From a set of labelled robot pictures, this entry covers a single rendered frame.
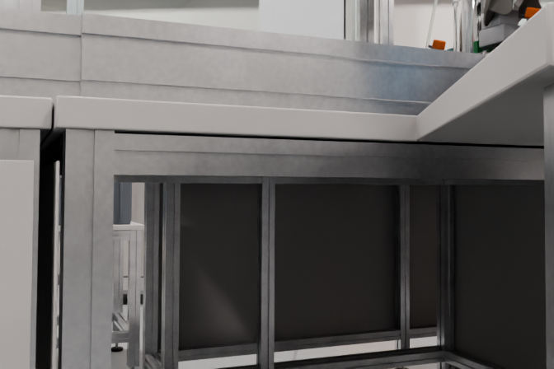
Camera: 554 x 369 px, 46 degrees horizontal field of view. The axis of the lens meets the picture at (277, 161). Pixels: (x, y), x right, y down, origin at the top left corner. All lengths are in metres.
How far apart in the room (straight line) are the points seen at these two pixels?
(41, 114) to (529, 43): 0.46
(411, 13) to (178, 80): 4.49
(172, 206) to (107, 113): 1.46
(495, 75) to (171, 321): 1.82
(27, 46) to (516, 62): 0.52
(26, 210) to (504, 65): 0.45
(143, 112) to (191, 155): 0.07
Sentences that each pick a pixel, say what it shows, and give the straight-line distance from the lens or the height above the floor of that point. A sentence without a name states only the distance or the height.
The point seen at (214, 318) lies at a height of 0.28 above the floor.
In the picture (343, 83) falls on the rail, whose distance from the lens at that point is 0.82.
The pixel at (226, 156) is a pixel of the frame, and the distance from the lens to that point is 0.68.
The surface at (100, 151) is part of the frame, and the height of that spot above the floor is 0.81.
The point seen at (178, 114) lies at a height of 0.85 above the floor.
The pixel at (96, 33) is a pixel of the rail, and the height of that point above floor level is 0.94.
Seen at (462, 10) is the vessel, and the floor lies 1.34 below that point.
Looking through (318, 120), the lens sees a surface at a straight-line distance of 0.71.
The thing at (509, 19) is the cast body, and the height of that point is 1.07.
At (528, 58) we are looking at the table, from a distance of 0.34.
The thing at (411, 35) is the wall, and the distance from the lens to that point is 5.14.
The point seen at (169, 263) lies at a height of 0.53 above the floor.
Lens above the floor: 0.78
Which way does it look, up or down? 2 degrees up
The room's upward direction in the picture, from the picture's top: straight up
